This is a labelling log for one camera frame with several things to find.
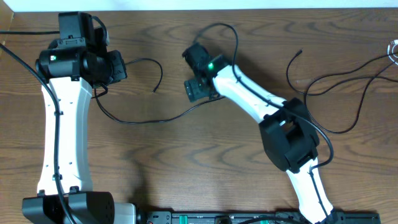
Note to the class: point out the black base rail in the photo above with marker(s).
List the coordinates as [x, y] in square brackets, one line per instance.
[278, 217]

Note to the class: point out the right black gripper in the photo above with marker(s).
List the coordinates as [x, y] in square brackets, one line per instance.
[194, 92]

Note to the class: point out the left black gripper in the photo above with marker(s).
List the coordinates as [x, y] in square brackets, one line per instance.
[117, 66]

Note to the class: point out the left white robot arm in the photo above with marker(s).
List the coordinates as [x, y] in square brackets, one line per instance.
[70, 68]

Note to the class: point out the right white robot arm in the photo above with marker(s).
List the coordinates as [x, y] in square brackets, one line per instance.
[289, 138]

